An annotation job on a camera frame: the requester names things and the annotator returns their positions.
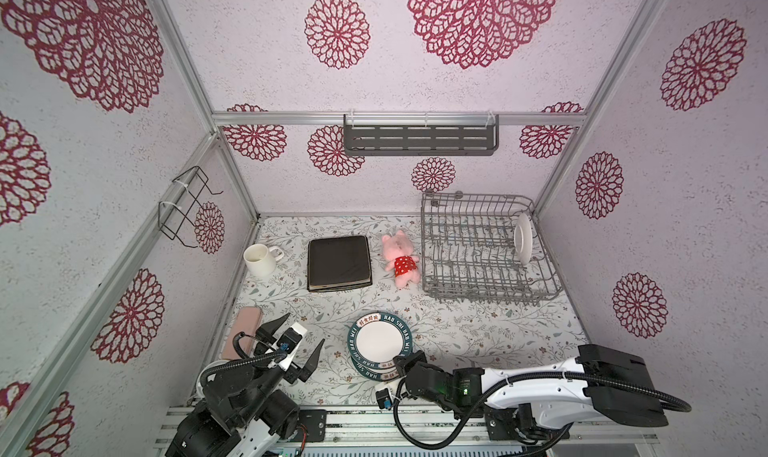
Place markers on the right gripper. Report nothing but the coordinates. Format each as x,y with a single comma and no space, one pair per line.
406,364

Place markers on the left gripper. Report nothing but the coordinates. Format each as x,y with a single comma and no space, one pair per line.
295,371

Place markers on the white round plate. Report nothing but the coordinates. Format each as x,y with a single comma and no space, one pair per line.
375,339
523,239
366,373

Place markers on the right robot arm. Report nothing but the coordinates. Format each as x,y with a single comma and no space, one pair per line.
599,382

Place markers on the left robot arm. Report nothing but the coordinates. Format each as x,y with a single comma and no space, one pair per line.
242,411

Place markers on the white mug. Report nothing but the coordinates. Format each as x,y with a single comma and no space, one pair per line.
261,260

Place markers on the pink plush pig toy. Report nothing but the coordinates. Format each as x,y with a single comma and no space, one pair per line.
398,252

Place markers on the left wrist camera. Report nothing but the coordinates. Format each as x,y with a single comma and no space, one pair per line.
288,343

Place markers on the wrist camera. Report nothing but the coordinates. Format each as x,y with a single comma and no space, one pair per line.
288,343
384,397

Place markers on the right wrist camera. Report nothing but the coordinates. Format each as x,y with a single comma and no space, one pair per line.
384,397

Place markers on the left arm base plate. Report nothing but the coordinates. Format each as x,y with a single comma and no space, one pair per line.
311,426

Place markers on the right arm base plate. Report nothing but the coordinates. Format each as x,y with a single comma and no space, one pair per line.
511,425

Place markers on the grey wire dish rack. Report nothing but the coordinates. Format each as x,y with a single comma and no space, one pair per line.
468,252

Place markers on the black wire wall hook rack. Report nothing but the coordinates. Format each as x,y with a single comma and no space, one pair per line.
173,216

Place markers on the grey wall shelf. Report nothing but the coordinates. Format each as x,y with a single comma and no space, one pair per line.
421,140

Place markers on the aluminium mounting rail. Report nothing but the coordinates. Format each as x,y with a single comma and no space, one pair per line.
368,426

